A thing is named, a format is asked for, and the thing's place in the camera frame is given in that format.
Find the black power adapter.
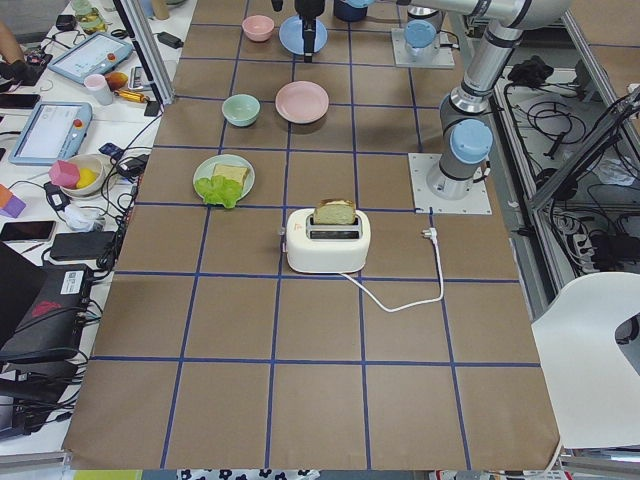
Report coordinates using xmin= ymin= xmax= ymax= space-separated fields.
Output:
xmin=156 ymin=32 xmax=184 ymax=49

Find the white toaster power cable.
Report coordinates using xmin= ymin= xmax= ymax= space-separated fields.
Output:
xmin=337 ymin=227 xmax=446 ymax=315

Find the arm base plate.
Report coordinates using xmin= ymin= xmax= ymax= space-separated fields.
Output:
xmin=391 ymin=24 xmax=455 ymax=69
xmin=408 ymin=153 xmax=492 ymax=215

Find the pink cup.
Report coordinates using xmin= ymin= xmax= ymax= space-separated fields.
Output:
xmin=83 ymin=74 xmax=114 ymax=106

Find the lettuce leaf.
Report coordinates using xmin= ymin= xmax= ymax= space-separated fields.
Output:
xmin=194 ymin=175 xmax=243 ymax=209

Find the bowl with toy fruit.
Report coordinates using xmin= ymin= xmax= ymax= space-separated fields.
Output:
xmin=48 ymin=154 xmax=110 ymax=199

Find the bread slice on plate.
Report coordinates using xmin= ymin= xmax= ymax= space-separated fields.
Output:
xmin=213 ymin=164 xmax=250 ymax=186

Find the green bowl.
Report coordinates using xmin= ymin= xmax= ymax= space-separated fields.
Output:
xmin=222 ymin=94 xmax=261 ymax=127

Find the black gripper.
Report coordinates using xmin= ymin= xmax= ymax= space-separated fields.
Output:
xmin=271 ymin=0 xmax=325 ymax=63

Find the black smartphone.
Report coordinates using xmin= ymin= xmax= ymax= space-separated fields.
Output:
xmin=1 ymin=220 xmax=57 ymax=243

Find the teach pendant tablet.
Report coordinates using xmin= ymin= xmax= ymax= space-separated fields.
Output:
xmin=47 ymin=32 xmax=133 ymax=84
xmin=9 ymin=101 xmax=93 ymax=166

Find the green plate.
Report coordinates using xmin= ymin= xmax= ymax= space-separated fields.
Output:
xmin=193 ymin=154 xmax=255 ymax=201

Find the dark blue pot with lid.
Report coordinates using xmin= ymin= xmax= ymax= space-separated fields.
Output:
xmin=333 ymin=0 xmax=368 ymax=22

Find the bread slice in toaster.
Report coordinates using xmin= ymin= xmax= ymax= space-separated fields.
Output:
xmin=313 ymin=199 xmax=356 ymax=225

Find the pink bowl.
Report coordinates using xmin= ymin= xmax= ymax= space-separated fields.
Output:
xmin=241 ymin=15 xmax=275 ymax=43

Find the white chair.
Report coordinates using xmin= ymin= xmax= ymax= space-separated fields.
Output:
xmin=532 ymin=272 xmax=639 ymax=449

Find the pink plate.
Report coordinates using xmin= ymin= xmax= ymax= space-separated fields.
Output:
xmin=275 ymin=81 xmax=329 ymax=124

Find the black laptop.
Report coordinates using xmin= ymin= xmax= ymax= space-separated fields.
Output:
xmin=1 ymin=244 xmax=94 ymax=372

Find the blue plate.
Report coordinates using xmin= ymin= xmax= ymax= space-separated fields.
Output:
xmin=279 ymin=15 xmax=328 ymax=56

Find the white toaster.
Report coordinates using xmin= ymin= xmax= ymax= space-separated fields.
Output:
xmin=285 ymin=208 xmax=371 ymax=274

